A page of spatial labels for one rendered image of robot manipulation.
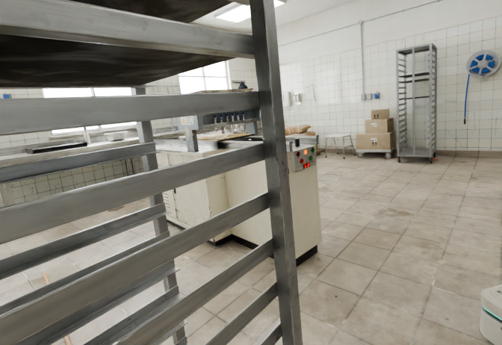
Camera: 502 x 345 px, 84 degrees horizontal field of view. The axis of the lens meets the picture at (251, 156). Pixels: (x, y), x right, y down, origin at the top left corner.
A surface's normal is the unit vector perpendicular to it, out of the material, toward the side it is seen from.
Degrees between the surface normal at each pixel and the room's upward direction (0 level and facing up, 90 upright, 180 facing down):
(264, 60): 90
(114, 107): 90
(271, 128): 90
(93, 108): 90
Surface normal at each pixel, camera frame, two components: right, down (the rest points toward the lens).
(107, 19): 0.75, 0.04
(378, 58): -0.66, 0.19
